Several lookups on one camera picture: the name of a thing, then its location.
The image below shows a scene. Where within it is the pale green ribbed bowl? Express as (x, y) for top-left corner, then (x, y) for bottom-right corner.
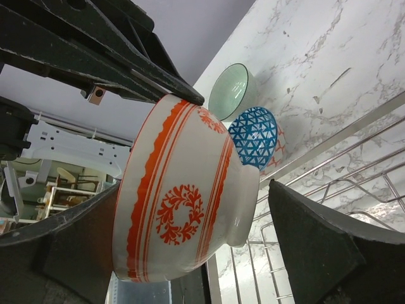
(208, 63), (259, 122)

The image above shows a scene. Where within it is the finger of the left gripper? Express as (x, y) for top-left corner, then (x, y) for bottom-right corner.
(127, 17), (204, 106)

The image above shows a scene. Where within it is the orange floral bowl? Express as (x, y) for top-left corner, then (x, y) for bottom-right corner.
(112, 94), (259, 282)

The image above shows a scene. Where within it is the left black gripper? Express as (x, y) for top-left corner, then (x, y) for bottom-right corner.
(1, 4), (158, 103)

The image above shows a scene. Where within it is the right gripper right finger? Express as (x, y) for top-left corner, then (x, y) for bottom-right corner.
(268, 180), (404, 303)

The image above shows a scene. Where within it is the blue triangle pattern bowl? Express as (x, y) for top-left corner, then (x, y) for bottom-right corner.
(228, 106), (286, 176)

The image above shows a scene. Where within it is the metal wire dish rack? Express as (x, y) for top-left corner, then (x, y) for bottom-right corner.
(222, 94), (404, 303)

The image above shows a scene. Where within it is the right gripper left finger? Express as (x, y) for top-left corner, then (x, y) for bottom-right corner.
(1, 184), (119, 303)

